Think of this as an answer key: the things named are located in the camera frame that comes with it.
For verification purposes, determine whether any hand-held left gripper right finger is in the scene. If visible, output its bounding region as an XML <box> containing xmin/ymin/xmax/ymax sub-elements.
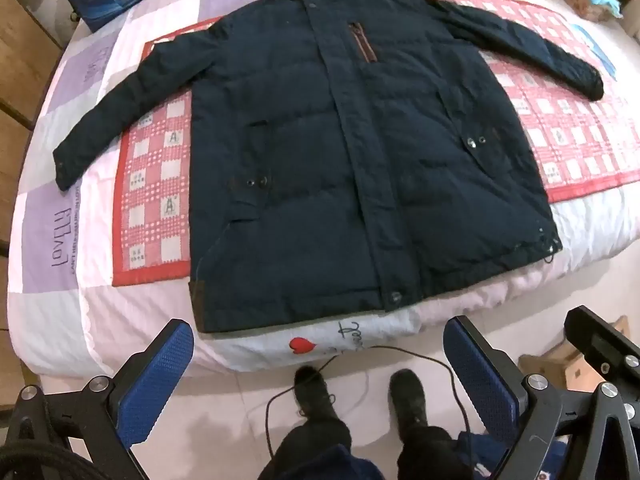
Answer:
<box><xmin>442</xmin><ymin>315</ymin><xmax>640</xmax><ymax>480</ymax></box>

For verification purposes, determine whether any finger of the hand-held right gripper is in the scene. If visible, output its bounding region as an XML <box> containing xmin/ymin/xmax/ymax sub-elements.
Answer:
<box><xmin>564</xmin><ymin>305</ymin><xmax>640</xmax><ymax>368</ymax></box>

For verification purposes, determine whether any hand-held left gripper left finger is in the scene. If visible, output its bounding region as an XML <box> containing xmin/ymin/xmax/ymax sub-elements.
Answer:
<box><xmin>0</xmin><ymin>318</ymin><xmax>196</xmax><ymax>480</ymax></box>

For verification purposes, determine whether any navy padded jacket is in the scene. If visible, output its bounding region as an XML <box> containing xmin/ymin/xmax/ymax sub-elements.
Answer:
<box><xmin>52</xmin><ymin>0</ymin><xmax>606</xmax><ymax>336</ymax></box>

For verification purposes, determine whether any cardboard box on floor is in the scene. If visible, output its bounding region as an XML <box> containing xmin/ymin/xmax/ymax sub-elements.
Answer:
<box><xmin>517</xmin><ymin>315</ymin><xmax>632</xmax><ymax>402</ymax></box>

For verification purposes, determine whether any person's right black shoe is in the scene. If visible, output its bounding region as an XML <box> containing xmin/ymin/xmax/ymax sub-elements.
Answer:
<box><xmin>389</xmin><ymin>369</ymin><xmax>428</xmax><ymax>430</ymax></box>

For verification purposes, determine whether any person's black shoe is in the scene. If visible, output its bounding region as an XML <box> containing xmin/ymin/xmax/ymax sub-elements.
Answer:
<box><xmin>389</xmin><ymin>369</ymin><xmax>428</xmax><ymax>430</ymax></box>
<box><xmin>294</xmin><ymin>366</ymin><xmax>337</xmax><ymax>428</ymax></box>

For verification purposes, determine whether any person's right trouser leg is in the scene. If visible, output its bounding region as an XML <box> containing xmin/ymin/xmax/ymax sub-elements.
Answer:
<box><xmin>400</xmin><ymin>425</ymin><xmax>473</xmax><ymax>480</ymax></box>

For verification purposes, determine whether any person's trouser leg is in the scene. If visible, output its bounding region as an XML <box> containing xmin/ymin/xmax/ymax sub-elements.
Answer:
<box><xmin>400</xmin><ymin>425</ymin><xmax>473</xmax><ymax>480</ymax></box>
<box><xmin>257</xmin><ymin>417</ymin><xmax>351</xmax><ymax>480</ymax></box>

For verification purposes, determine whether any purple patchwork bed quilt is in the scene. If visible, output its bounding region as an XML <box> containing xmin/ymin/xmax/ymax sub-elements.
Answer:
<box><xmin>7</xmin><ymin>0</ymin><xmax>640</xmax><ymax>376</ymax></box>

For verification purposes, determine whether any person's left black shoe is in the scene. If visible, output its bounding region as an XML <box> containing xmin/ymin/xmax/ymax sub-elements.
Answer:
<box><xmin>294</xmin><ymin>366</ymin><xmax>337</xmax><ymax>428</ymax></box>

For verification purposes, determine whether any person's left trouser leg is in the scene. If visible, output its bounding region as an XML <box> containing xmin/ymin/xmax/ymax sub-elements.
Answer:
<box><xmin>257</xmin><ymin>417</ymin><xmax>351</xmax><ymax>480</ymax></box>

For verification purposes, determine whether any red checkered mat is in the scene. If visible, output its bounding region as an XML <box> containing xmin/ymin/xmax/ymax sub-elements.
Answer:
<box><xmin>111</xmin><ymin>0</ymin><xmax>640</xmax><ymax>288</ymax></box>

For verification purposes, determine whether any black floor cable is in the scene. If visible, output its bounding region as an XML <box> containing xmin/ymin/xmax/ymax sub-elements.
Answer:
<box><xmin>264</xmin><ymin>345</ymin><xmax>473</xmax><ymax>461</ymax></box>

